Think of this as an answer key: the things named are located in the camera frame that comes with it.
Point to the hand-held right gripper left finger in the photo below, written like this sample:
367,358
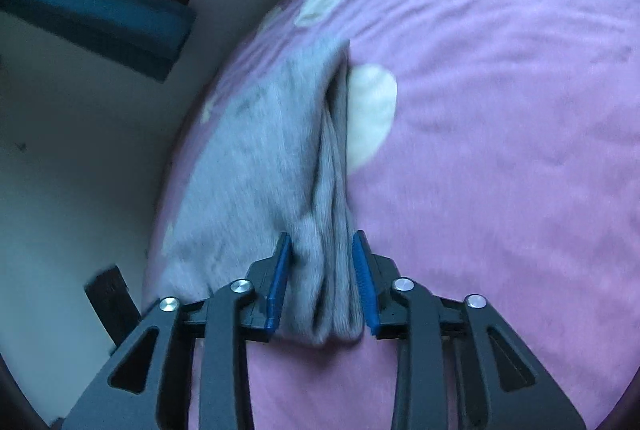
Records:
277,280

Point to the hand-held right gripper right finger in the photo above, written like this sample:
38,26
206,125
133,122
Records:
363,285

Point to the grey knit garment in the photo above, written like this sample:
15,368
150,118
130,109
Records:
250,159

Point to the pink bed sheet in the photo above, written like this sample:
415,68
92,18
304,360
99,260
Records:
500,134

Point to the blue curtain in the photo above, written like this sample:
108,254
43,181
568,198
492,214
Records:
100,19

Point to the dark wooden post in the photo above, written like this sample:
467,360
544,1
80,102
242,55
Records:
112,305

